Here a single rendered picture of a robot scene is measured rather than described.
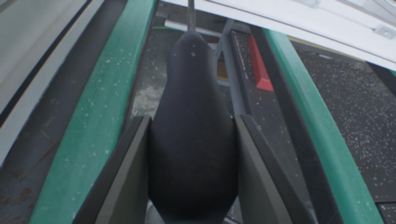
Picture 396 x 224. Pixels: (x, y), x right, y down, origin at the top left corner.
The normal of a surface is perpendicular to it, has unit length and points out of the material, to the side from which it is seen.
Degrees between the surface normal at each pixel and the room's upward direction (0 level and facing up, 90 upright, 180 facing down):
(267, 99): 0
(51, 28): 0
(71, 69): 0
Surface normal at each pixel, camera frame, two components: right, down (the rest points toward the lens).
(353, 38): 0.03, 0.77
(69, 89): 0.26, -0.62
